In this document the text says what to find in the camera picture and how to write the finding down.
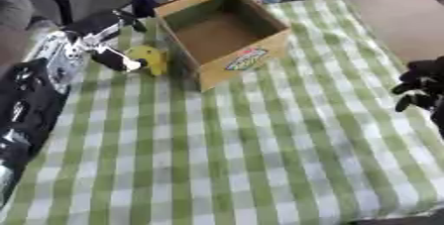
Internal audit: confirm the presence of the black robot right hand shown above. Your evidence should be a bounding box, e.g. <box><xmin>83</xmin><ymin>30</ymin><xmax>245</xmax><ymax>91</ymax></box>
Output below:
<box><xmin>388</xmin><ymin>56</ymin><xmax>444</xmax><ymax>130</ymax></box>

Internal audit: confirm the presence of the yellow round toy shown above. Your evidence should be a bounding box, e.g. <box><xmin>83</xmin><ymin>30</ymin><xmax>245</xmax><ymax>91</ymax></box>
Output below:
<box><xmin>123</xmin><ymin>45</ymin><xmax>170</xmax><ymax>77</ymax></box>

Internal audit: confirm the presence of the dark blue object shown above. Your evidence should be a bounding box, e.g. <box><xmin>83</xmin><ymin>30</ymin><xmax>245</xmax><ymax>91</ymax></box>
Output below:
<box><xmin>128</xmin><ymin>0</ymin><xmax>162</xmax><ymax>19</ymax></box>

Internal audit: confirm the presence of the tan cardboard box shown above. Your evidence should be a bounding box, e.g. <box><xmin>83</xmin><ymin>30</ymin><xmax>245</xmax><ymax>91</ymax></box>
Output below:
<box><xmin>153</xmin><ymin>0</ymin><xmax>293</xmax><ymax>93</ymax></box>

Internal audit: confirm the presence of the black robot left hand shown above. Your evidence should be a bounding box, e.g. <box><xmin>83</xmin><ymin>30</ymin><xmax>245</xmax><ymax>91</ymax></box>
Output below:
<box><xmin>60</xmin><ymin>8</ymin><xmax>152</xmax><ymax>73</ymax></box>

